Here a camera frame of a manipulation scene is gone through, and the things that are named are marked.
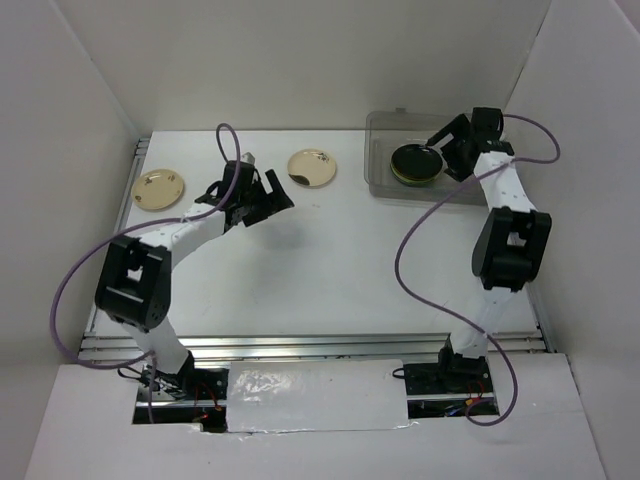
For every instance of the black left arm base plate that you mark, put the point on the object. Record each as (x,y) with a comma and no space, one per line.
(201,384)

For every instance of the aluminium front rail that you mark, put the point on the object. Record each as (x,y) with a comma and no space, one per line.
(219,349)

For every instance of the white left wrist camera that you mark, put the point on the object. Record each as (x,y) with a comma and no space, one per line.
(248,158)

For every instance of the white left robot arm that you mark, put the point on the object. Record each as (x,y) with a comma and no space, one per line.
(134,288)

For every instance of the lime green plate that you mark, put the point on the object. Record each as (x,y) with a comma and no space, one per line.
(416,182)

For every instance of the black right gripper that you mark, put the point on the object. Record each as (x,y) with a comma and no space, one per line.
(460,128)

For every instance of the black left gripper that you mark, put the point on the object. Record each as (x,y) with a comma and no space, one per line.
(274,201)

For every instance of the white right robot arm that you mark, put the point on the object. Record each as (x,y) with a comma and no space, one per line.
(509,250)

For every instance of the clear plastic bin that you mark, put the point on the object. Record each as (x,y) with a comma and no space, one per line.
(387,131)

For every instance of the white foil-covered panel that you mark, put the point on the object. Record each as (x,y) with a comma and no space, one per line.
(342,395)

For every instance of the black glossy plate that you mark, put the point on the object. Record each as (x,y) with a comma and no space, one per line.
(416,161)

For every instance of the cream plate with brown motifs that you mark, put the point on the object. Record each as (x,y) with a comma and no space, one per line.
(157,189)

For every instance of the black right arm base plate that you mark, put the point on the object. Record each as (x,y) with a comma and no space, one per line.
(426,381)

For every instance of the cream plate with black patch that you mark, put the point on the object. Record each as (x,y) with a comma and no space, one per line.
(311,168)

